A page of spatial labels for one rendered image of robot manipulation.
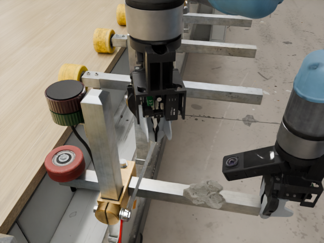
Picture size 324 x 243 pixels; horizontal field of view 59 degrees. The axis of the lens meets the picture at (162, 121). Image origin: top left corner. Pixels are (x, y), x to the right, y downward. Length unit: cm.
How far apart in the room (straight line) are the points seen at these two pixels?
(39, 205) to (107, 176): 28
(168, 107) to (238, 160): 19
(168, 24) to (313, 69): 19
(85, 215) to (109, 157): 41
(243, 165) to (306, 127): 14
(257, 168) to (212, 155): 138
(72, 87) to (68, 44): 68
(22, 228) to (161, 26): 56
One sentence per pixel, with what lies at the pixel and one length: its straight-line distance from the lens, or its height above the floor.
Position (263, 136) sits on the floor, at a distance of 212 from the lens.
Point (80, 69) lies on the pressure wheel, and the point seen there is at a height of 98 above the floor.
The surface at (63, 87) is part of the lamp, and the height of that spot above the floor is 111.
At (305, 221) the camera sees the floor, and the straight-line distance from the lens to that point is 175.
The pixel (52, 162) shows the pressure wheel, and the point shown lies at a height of 91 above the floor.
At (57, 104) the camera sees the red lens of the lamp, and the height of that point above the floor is 111.
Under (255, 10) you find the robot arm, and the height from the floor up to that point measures 127.
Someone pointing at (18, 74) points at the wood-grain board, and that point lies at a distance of 100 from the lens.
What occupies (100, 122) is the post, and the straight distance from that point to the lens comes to 46.
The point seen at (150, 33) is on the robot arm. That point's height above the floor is 122.
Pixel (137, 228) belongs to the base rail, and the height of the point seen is 70.
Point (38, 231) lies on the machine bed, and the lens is 81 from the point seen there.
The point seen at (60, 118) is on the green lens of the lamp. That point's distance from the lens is 46.
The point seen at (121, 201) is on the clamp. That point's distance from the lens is 60.
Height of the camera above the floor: 136
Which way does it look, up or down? 40 degrees down
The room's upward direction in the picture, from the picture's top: straight up
